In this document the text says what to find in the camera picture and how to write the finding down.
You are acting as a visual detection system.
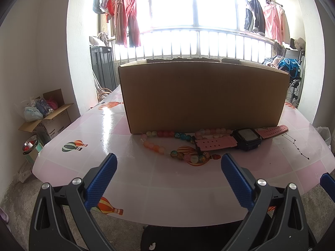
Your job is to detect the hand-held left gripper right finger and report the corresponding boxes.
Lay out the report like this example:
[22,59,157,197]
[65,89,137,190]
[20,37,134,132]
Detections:
[221,153,311,251]

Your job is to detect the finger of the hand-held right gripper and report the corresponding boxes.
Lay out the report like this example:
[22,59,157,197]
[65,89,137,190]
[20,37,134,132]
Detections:
[320,173,335,202]

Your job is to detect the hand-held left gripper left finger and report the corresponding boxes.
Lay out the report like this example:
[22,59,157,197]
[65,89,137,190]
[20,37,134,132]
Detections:
[29,153,118,251]

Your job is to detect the pink strap watch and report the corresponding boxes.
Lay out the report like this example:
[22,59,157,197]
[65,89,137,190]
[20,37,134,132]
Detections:
[195,126,289,152]

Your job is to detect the large multicolour bead bracelet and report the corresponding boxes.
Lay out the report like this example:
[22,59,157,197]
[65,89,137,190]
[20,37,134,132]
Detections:
[140,129,218,163]

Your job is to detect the large cardboard box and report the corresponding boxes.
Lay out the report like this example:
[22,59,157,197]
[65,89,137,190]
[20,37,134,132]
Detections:
[118,59,290,135]

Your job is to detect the white crumpled plastic bag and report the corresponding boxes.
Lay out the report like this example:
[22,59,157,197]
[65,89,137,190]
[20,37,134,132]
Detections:
[315,126,332,147]

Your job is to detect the pink printed tablecloth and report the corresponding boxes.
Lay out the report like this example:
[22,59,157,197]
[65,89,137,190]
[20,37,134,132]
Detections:
[33,87,335,227]

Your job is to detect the open cardboard box with clutter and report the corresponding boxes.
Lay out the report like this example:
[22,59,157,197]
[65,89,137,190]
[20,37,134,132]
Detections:
[18,89,75,146]

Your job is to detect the teal carton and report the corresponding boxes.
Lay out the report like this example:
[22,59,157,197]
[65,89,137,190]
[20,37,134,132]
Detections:
[23,138,44,164]

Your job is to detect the steel bowl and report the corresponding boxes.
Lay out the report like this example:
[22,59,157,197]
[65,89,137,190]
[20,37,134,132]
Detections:
[22,134,39,154]

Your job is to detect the red tote bag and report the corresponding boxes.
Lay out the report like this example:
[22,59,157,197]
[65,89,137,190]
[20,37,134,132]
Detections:
[90,87,113,109]

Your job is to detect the white blue plastic bag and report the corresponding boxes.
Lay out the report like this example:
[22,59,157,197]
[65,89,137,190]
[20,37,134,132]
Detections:
[24,106,44,122]

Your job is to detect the wheelchair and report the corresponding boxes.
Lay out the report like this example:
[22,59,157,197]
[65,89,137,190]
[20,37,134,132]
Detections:
[284,48,305,108]

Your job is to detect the grey metal cabinet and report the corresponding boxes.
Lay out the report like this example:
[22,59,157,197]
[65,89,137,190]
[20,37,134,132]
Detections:
[90,46,118,92]

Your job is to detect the pile of blue clothes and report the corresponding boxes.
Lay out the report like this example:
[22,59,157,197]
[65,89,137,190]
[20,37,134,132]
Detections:
[262,56,301,78]

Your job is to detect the cloth bundle on cabinet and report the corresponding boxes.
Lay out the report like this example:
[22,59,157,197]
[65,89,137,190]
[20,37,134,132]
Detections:
[89,31,116,47]

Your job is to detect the beige hat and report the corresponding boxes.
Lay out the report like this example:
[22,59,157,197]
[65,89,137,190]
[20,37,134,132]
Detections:
[289,37,306,52]

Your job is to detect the metal balcony railing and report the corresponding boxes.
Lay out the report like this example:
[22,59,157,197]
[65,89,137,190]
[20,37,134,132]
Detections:
[112,27,278,61]

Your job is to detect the hanging pink red clothes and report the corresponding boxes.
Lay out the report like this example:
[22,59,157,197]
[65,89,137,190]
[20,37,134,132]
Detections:
[123,0,142,48]

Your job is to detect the light pink hanging shirt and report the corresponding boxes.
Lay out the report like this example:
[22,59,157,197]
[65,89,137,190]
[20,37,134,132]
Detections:
[262,1,286,44]

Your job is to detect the dark navy hanging jacket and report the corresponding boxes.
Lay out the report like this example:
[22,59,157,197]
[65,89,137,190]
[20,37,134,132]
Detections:
[244,0,266,36]

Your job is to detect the small red hanging garment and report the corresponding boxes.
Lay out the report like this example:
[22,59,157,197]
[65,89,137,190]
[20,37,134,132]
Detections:
[105,0,117,24]

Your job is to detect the grey hanging garment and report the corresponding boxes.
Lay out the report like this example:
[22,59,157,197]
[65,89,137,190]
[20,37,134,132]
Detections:
[93,0,108,15]

